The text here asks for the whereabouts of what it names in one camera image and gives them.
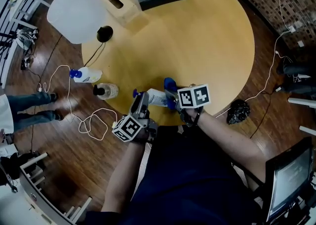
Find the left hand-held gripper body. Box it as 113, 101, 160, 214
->
111, 114, 159, 143

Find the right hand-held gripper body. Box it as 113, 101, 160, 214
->
175, 84, 211, 128

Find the blue cloth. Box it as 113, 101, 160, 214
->
163, 77, 179, 110

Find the person's right forearm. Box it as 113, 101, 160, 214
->
197, 112, 267, 182

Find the person's left forearm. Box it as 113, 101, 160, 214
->
101, 141, 145, 214

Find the clear black-pump bottle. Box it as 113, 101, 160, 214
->
92, 83, 119, 100

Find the white bottle blue cap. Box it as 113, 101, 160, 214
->
69, 67, 103, 83

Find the person's right hand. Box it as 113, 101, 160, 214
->
186, 106, 205, 126

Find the black plastic bag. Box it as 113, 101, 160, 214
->
227, 99, 251, 125

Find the person's dark blue clothing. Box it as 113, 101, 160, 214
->
85, 125, 262, 225

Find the wooden tissue box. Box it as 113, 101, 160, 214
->
100, 0, 146, 28

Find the white table lamp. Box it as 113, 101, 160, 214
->
46, 0, 114, 45

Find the white grey rack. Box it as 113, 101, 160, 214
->
0, 152, 92, 225

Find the black power adapter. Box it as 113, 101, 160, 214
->
21, 57, 33, 70

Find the black monitor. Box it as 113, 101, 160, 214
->
263, 136, 314, 225

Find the black railing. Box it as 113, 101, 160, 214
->
0, 0, 60, 89

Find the looped white cable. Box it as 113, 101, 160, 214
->
43, 65, 118, 142

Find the black lamp cable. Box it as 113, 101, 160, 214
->
82, 42, 107, 68

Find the black floor cable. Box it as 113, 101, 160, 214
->
249, 91, 272, 139

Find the long white wall cable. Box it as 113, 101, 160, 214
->
214, 0, 296, 118

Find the white device with cables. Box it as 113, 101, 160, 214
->
16, 28, 40, 50

